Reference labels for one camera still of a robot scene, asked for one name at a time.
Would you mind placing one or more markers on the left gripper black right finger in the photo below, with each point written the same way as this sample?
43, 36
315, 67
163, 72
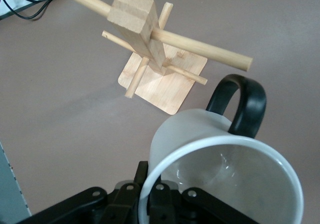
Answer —
162, 204

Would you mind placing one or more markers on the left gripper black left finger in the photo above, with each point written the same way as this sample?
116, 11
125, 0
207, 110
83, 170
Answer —
125, 199

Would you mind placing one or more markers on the wooden cup rack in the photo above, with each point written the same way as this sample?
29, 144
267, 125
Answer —
132, 16

